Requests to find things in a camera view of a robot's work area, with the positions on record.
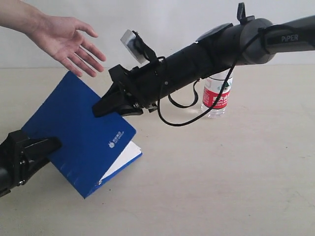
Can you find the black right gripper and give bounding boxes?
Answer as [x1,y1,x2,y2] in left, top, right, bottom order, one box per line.
[92,61,167,118]

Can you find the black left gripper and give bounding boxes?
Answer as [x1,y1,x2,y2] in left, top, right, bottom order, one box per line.
[0,130,62,187]

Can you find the blue ring binder notebook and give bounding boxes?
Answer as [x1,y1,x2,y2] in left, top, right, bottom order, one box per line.
[22,72,142,198]

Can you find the clear plastic water bottle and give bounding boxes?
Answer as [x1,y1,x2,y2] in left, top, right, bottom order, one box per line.
[201,69,233,118]

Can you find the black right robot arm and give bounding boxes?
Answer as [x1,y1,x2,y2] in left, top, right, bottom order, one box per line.
[92,16,315,117]

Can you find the person's bare forearm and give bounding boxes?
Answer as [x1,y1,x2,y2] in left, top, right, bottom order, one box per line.
[0,0,43,34]

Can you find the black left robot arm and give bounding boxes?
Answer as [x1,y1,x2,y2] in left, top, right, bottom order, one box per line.
[0,130,62,197]

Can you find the person's open hand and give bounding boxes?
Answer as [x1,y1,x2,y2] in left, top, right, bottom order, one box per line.
[25,15,106,78]

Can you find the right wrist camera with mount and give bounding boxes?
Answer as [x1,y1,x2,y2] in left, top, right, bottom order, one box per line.
[120,29,158,64]

